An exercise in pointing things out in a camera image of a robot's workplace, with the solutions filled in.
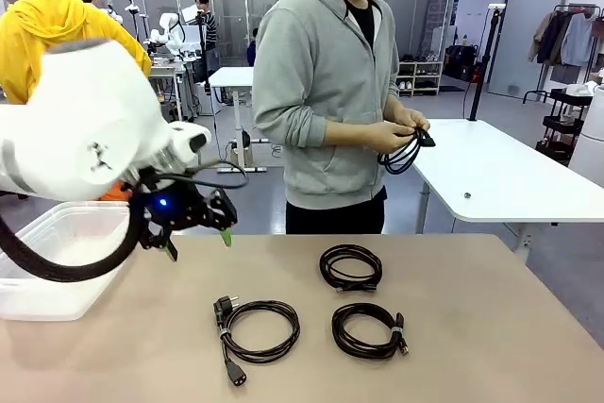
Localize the grey zip hoodie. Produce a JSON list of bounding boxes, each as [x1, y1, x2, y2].
[[251, 0, 401, 210]]

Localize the orange mannequin shorts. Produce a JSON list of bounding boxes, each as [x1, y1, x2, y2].
[[96, 183, 133, 202]]

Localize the person's right hand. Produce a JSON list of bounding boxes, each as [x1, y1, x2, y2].
[[365, 119, 420, 155]]

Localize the tripod with white camera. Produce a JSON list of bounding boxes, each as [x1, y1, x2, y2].
[[125, 0, 148, 41]]

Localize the large white table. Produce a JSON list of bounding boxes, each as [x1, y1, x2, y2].
[[406, 118, 604, 253]]

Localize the black power cable with plug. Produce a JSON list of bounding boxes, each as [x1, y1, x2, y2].
[[212, 295, 302, 379]]

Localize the black bags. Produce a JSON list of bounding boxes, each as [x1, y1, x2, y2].
[[445, 43, 483, 83]]

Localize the grey workbench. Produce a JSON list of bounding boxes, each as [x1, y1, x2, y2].
[[148, 62, 197, 124]]

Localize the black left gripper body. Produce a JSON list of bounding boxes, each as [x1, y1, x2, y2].
[[136, 176, 238, 252]]

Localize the white standing desk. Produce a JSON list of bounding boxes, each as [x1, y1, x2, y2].
[[207, 66, 270, 174]]

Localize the wooden shoe shelf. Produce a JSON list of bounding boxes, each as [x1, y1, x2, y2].
[[395, 60, 445, 96]]

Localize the clothes rack with coats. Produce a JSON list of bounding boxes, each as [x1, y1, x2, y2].
[[522, 3, 604, 105]]

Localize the person in striped sweater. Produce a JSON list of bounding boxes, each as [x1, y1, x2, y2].
[[193, 0, 219, 86]]

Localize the black t-shirt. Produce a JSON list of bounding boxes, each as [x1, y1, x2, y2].
[[342, 0, 382, 50]]

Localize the person's left hand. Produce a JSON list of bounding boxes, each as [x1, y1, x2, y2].
[[389, 107, 432, 133]]

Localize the black utility cart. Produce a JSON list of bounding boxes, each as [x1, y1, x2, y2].
[[535, 86, 595, 163]]

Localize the clear plastic storage bin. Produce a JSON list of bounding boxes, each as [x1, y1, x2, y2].
[[0, 200, 131, 322]]

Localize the black cable with tie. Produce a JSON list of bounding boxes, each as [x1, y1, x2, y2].
[[330, 302, 411, 361]]

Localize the person's right forearm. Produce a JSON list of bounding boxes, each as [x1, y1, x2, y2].
[[324, 118, 374, 147]]

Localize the thick black cable wide connector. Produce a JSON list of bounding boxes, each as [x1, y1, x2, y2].
[[377, 125, 437, 176]]

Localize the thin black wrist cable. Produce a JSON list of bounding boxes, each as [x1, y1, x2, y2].
[[155, 160, 250, 191]]

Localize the black tripod pole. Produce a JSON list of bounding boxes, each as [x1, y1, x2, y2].
[[469, 3, 507, 122]]

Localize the yellow hoodie on mannequin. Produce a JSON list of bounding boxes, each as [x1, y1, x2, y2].
[[0, 0, 152, 107]]

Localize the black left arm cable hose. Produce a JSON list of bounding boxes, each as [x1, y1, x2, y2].
[[0, 194, 147, 282]]

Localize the black trousers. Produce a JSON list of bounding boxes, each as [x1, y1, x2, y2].
[[285, 185, 387, 235]]

